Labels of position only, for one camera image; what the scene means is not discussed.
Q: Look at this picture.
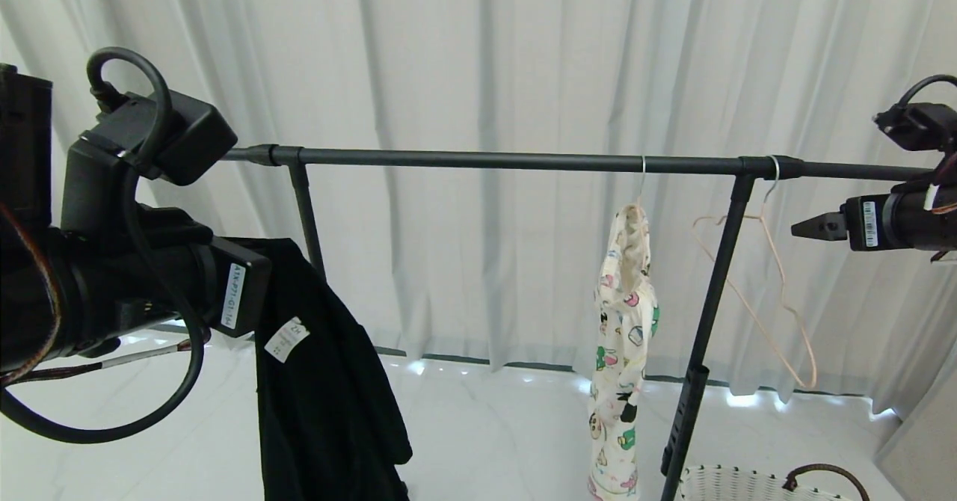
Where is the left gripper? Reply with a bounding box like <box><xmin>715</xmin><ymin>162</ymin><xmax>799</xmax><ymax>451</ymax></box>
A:
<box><xmin>71</xmin><ymin>238</ymin><xmax>272</xmax><ymax>352</ymax></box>

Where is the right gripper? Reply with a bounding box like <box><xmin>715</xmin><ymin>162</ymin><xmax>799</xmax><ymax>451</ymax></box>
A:
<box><xmin>846</xmin><ymin>187</ymin><xmax>957</xmax><ymax>251</ymax></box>

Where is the black garment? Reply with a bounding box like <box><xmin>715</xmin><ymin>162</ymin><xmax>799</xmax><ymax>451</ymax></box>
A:
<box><xmin>254</xmin><ymin>238</ymin><xmax>413</xmax><ymax>501</ymax></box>

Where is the cream printed garment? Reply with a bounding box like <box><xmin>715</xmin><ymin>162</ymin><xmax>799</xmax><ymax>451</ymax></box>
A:
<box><xmin>587</xmin><ymin>203</ymin><xmax>660</xmax><ymax>501</ymax></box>

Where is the white laundry basket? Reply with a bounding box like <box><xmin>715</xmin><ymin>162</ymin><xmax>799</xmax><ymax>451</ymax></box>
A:
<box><xmin>677</xmin><ymin>462</ymin><xmax>872</xmax><ymax>501</ymax></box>

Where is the black clothes rack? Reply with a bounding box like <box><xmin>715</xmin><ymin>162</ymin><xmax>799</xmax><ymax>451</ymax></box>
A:
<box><xmin>221</xmin><ymin>144</ymin><xmax>935</xmax><ymax>501</ymax></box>

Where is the white curtain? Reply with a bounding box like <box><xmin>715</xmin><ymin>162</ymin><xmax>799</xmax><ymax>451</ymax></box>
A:
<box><xmin>0</xmin><ymin>0</ymin><xmax>957</xmax><ymax>419</ymax></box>

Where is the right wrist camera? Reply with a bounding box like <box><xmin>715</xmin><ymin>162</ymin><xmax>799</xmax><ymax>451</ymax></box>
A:
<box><xmin>873</xmin><ymin>101</ymin><xmax>957</xmax><ymax>154</ymax></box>

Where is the black cable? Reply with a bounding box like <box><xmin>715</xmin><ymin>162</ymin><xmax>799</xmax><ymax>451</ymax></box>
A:
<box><xmin>0</xmin><ymin>46</ymin><xmax>208</xmax><ymax>444</ymax></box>
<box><xmin>893</xmin><ymin>75</ymin><xmax>957</xmax><ymax>109</ymax></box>

